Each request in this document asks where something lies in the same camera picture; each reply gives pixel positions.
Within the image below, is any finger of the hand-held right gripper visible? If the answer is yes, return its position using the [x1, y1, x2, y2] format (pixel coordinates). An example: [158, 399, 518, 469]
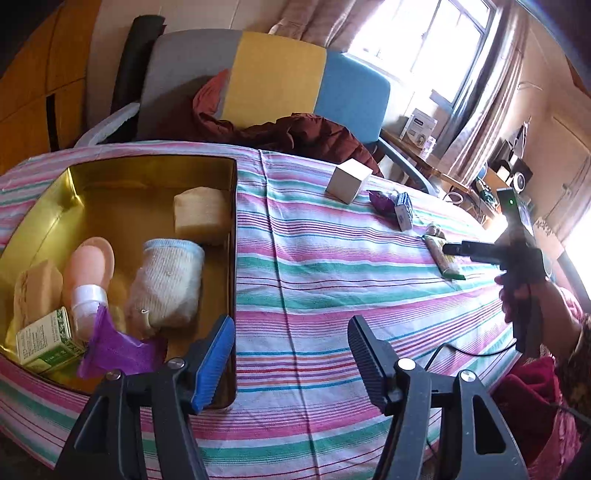
[442, 240, 504, 266]

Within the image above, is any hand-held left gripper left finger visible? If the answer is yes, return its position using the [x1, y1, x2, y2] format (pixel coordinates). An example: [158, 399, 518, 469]
[53, 315, 236, 480]

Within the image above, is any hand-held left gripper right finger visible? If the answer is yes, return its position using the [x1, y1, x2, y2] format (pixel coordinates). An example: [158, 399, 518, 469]
[347, 315, 529, 480]

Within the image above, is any yellow green tube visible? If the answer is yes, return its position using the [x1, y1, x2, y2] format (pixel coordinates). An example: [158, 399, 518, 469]
[422, 233, 467, 281]

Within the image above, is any white knitted sock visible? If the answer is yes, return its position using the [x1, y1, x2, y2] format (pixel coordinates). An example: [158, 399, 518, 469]
[126, 237, 205, 337]

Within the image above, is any purple packet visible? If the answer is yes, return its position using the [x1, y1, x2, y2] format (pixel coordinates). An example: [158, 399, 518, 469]
[76, 307, 167, 379]
[368, 189, 402, 215]

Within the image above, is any white cardboard box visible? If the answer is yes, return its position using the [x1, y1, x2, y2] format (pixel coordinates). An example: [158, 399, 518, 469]
[324, 158, 373, 205]

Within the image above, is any square beige sponge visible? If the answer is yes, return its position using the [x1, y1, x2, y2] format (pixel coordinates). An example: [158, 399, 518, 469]
[173, 186, 232, 245]

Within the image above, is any peach plastic bottle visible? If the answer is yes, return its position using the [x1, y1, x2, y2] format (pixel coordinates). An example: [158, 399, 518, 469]
[62, 236, 116, 340]

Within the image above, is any green printed box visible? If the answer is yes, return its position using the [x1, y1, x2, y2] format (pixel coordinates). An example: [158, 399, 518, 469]
[16, 307, 86, 374]

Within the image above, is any gold tin box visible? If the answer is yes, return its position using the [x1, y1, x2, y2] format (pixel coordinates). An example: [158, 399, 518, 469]
[0, 154, 238, 411]

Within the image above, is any rounded beige sponge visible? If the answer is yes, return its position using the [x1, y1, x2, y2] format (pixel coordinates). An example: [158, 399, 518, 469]
[13, 259, 64, 328]

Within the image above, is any person's right forearm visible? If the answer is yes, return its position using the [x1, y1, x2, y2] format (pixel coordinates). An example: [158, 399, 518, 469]
[531, 279, 591, 370]

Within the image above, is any person's right hand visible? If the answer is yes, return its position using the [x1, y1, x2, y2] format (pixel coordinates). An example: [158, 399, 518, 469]
[494, 272, 536, 324]

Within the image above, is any small blue box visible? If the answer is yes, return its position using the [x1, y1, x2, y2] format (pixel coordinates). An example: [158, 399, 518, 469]
[394, 191, 415, 232]

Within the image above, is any black speaker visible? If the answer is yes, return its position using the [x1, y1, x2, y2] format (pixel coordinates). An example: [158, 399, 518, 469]
[508, 159, 534, 192]

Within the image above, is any wooden side desk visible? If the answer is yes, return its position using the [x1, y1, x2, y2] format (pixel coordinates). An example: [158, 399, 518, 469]
[381, 129, 499, 222]

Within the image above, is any striped tablecloth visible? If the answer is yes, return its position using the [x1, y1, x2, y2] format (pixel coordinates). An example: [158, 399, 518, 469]
[0, 141, 546, 476]

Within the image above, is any white printed carton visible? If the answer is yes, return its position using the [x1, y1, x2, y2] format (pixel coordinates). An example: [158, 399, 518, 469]
[399, 108, 438, 144]

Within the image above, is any person's red clothing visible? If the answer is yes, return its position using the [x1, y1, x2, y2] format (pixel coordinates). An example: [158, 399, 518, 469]
[492, 355, 591, 480]

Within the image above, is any brown curtain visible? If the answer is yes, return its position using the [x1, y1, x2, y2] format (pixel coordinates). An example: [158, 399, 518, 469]
[443, 0, 532, 185]

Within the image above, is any dark red jacket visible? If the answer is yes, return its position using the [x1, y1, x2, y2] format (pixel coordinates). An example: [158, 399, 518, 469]
[191, 69, 384, 176]

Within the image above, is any window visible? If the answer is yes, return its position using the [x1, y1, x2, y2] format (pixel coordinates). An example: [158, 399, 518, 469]
[346, 0, 497, 112]

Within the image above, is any grey yellow blue armchair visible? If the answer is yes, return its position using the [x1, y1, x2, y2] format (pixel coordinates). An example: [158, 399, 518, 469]
[76, 28, 439, 195]

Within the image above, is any pink patterned curtain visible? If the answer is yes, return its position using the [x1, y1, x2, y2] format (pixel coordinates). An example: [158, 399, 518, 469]
[270, 0, 384, 49]

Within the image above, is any black rolled mat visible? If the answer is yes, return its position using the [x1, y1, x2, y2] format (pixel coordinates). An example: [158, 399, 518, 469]
[110, 15, 167, 116]

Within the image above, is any wooden wardrobe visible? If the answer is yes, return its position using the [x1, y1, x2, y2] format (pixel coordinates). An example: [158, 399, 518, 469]
[0, 0, 102, 174]

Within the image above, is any black cable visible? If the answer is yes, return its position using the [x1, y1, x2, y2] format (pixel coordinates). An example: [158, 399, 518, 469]
[422, 337, 522, 372]

